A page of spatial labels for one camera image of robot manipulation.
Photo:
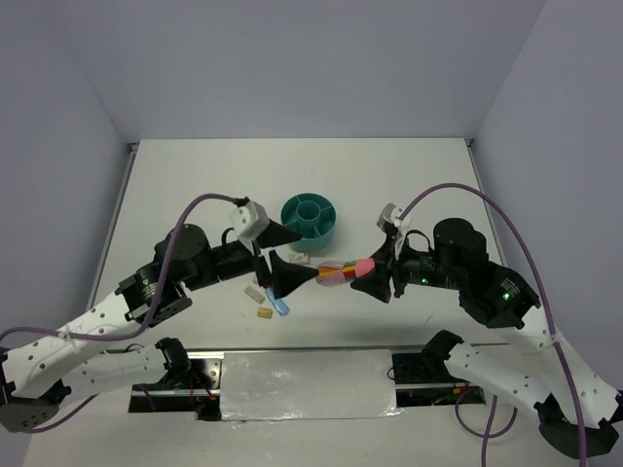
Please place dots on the small tan eraser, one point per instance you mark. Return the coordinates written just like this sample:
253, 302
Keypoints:
264, 312

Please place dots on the metal front rail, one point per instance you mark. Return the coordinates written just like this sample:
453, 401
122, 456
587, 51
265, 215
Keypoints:
407, 370

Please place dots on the teal round desk organizer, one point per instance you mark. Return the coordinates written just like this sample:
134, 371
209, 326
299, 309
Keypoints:
312, 216

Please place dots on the blue translucent highlighter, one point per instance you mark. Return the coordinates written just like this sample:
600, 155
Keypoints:
278, 304

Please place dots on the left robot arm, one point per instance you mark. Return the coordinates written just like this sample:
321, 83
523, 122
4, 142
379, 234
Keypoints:
98, 351

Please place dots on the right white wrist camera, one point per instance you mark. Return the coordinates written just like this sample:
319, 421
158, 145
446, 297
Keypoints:
393, 219

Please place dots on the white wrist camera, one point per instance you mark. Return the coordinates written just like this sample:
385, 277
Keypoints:
393, 219
249, 221

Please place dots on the silver foil tape sheet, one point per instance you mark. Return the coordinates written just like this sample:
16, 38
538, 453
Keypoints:
307, 385

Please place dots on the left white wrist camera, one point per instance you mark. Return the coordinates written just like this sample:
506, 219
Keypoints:
249, 221

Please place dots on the grey white eraser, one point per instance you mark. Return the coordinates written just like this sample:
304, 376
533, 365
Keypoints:
255, 295

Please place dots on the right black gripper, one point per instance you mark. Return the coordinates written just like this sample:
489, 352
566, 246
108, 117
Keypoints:
388, 258

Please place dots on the pink capped crayon tube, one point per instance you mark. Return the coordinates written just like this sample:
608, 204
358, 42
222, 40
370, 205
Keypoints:
331, 274

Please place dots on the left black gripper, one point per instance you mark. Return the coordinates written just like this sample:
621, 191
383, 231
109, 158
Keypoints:
285, 276

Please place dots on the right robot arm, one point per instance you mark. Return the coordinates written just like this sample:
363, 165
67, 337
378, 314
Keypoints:
574, 409

